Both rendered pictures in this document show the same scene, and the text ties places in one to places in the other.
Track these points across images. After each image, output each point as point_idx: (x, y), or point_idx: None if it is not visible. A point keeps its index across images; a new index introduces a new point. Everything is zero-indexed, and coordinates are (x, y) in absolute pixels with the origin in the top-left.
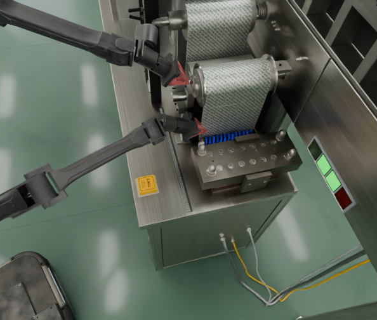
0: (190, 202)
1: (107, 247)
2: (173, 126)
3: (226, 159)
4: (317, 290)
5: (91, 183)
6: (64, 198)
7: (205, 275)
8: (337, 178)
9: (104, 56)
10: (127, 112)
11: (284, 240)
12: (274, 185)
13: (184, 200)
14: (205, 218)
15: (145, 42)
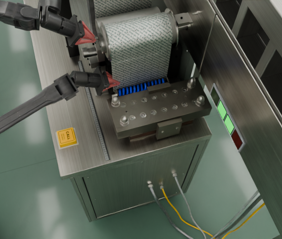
0: (108, 151)
1: (40, 202)
2: (84, 81)
3: (139, 109)
4: (252, 232)
5: (20, 138)
6: None
7: (140, 223)
8: (231, 121)
9: (12, 23)
10: (46, 67)
11: (219, 184)
12: (189, 131)
13: (102, 150)
14: (125, 165)
15: (49, 8)
